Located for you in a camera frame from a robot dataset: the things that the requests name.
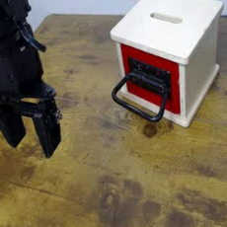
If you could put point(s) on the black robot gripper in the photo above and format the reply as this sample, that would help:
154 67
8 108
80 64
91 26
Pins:
23 92

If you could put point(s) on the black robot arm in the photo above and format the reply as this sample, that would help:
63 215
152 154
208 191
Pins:
14 24

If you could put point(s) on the red drawer front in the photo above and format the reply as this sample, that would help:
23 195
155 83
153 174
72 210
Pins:
150 74

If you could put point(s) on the white wooden box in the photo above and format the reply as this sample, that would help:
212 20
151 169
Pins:
183 31

